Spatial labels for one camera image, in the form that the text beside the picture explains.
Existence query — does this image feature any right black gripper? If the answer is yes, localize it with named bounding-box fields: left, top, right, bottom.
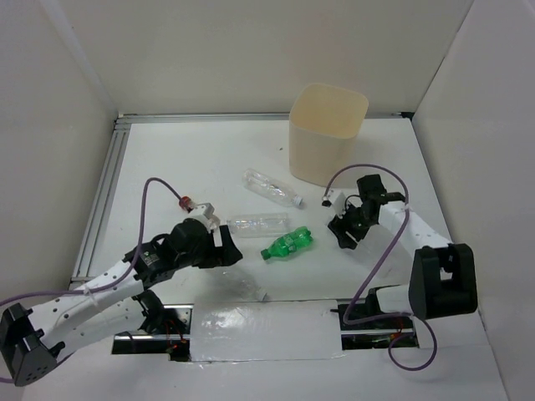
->
left=328, top=198, right=376, bottom=250

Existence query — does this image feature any clear bottle front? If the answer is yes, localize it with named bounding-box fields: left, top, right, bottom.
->
left=215, top=267, right=268, bottom=302

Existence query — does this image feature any clear bottle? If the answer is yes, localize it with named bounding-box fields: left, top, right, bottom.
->
left=242, top=169, right=303, bottom=208
left=215, top=267, right=268, bottom=302
left=226, top=213, right=290, bottom=238
left=354, top=226, right=393, bottom=272

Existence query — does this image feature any green plastic bottle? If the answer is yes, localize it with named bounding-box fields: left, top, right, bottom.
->
left=261, top=226, right=313, bottom=261

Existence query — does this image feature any red cap sauce bottle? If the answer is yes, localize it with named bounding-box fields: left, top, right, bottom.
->
left=178, top=195, right=197, bottom=213

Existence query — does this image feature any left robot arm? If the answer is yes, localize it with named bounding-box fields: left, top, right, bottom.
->
left=1, top=219, right=242, bottom=387

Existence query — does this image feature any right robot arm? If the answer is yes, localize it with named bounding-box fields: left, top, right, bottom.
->
left=322, top=174, right=478, bottom=327

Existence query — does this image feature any beige plastic bin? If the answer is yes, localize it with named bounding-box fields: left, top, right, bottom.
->
left=288, top=83, right=369, bottom=186

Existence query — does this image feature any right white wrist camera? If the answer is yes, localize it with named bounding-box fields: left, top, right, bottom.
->
left=322, top=189, right=346, bottom=216

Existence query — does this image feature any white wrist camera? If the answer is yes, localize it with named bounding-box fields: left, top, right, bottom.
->
left=188, top=203, right=221, bottom=231
left=322, top=189, right=346, bottom=216

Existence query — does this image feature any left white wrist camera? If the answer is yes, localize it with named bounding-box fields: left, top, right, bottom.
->
left=188, top=203, right=221, bottom=231

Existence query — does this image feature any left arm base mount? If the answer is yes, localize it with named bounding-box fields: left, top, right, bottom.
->
left=111, top=304, right=193, bottom=363

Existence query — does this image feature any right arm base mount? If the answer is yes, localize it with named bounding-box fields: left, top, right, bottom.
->
left=330, top=303, right=418, bottom=351

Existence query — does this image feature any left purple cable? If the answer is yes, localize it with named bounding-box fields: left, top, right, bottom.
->
left=0, top=177, right=185, bottom=385

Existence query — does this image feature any left aluminium rail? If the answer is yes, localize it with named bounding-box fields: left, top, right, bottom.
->
left=69, top=118, right=131, bottom=290

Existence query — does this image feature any aluminium rail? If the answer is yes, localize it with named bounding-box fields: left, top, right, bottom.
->
left=69, top=118, right=131, bottom=290
left=115, top=110, right=413, bottom=125

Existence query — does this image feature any back aluminium rail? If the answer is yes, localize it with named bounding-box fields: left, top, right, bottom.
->
left=115, top=110, right=413, bottom=125

